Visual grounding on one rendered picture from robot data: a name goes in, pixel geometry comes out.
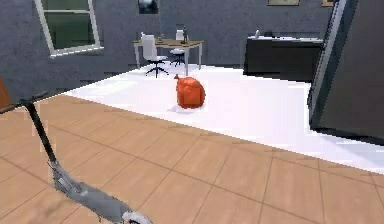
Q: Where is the orange bean bag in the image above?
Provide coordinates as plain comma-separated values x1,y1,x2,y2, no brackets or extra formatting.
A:
173,73,207,110

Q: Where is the white office chair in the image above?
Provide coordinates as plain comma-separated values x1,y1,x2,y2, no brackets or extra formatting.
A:
169,29,186,67
140,32,170,79

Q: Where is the wooden desk with white legs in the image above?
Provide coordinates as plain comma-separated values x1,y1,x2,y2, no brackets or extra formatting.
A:
133,38,205,77

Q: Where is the black low cabinet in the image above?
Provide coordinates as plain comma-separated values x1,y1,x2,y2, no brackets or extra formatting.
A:
243,35,324,83

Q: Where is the grey kick scooter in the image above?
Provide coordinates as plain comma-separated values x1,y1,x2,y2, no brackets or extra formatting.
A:
0,91,154,224

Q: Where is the white framed window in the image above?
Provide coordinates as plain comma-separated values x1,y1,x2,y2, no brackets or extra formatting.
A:
33,0,102,58

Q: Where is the brown wooden furniture edge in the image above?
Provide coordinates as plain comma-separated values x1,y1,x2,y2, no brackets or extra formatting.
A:
0,77,13,111

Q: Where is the dark framed wall picture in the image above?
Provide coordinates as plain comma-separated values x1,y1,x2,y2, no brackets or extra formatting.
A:
137,0,159,15

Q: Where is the green framed wall picture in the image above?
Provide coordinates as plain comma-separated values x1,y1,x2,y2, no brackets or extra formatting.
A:
267,0,301,7

